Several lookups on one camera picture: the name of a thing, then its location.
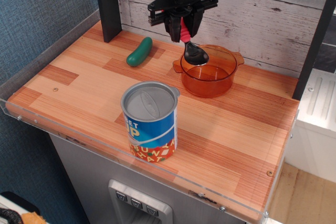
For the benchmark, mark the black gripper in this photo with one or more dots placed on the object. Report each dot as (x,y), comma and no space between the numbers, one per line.
(172,11)

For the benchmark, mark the red handled metal spoon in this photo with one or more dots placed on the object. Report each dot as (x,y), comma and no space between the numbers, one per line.
(193,54)

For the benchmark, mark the orange transparent plastic pot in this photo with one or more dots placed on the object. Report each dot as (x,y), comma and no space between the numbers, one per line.
(213,78)

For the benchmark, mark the green toy cucumber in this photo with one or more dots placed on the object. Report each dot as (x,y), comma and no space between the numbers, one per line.
(140,53)

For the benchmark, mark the blue soup can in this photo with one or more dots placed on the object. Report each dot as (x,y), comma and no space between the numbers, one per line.
(150,115)

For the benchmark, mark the white toy sink unit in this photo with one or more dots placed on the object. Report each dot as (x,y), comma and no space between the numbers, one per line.
(311,146)

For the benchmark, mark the clear acrylic table guard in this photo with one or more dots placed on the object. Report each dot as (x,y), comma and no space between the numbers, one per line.
(30,165)

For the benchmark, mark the grey toy fridge cabinet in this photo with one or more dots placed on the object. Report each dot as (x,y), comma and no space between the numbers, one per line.
(90,172)

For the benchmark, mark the silver ice dispenser panel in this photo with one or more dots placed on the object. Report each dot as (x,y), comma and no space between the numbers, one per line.
(133,206)

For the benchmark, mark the orange black object corner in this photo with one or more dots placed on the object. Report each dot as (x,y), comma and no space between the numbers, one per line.
(15,209)

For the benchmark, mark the dark grey left post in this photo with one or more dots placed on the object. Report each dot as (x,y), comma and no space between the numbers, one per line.
(110,18)

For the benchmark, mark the dark grey post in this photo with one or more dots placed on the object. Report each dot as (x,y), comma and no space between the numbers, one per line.
(110,18)
(314,48)

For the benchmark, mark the dark grey right post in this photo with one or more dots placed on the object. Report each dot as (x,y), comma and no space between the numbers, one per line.
(314,48)

